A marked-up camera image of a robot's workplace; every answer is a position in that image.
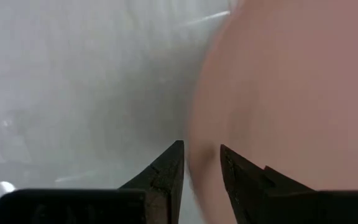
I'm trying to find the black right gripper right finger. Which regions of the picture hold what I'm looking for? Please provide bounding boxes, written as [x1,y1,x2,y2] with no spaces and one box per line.
[219,144,315,224]

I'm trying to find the salmon pink plate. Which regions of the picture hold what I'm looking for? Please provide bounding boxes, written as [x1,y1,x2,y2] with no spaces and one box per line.
[185,0,358,224]

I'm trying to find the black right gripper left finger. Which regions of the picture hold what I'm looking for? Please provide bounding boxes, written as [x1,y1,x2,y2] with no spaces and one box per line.
[119,140,185,224]

